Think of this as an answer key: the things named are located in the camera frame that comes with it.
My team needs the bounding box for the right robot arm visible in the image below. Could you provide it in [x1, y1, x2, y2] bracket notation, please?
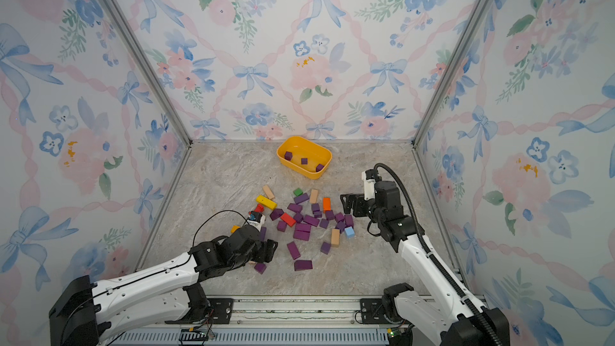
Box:
[340, 180, 510, 345]

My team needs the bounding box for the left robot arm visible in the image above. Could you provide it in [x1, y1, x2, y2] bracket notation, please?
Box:
[49, 225, 278, 345]

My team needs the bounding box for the yellow plastic storage bin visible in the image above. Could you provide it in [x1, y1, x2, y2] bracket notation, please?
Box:
[276, 136, 332, 180]

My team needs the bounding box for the purple long brick bottom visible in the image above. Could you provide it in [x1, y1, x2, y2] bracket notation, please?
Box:
[287, 242, 301, 260]

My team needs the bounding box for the purple long brick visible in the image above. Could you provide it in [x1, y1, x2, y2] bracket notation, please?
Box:
[294, 193, 310, 204]
[287, 242, 301, 260]

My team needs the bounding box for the light blue cube brick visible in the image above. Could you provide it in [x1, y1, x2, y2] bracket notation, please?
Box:
[344, 227, 356, 238]

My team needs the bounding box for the orange brick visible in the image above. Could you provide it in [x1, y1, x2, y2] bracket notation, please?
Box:
[323, 197, 332, 211]

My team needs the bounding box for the red flat brick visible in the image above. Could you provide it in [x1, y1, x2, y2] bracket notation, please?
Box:
[280, 213, 296, 227]

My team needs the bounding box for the purple large block centre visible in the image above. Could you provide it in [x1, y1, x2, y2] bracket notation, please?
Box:
[293, 224, 312, 241]

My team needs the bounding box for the purple brick bottom flat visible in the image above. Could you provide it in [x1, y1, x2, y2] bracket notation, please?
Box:
[294, 259, 313, 272]

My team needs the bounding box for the natural wood brick right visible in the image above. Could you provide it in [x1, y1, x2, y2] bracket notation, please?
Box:
[331, 228, 340, 248]

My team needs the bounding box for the natural wood brick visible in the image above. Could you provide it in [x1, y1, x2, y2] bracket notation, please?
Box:
[309, 189, 319, 203]
[263, 185, 275, 200]
[331, 228, 340, 248]

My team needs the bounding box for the natural wood brick top centre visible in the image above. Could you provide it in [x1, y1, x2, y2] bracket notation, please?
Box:
[309, 189, 319, 203]

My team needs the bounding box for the yellow long brick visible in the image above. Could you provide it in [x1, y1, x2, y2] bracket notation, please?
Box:
[256, 195, 277, 210]

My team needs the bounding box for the purple brick centre slanted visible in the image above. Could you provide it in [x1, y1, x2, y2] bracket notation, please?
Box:
[304, 215, 320, 227]

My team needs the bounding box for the natural wood brick top left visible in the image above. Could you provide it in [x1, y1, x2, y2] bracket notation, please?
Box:
[263, 185, 275, 200]

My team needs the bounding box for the purple long brick top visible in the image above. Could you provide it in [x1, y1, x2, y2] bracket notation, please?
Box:
[294, 193, 310, 204]

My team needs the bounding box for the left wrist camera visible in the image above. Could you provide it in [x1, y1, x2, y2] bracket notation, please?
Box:
[248, 211, 265, 232]

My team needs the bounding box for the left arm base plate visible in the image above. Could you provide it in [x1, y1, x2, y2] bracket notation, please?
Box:
[165, 298, 235, 325]

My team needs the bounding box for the aluminium mounting rail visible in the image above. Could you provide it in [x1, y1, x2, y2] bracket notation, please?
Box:
[100, 296, 435, 345]

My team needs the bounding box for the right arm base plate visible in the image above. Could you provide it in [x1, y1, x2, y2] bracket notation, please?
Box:
[357, 298, 398, 325]

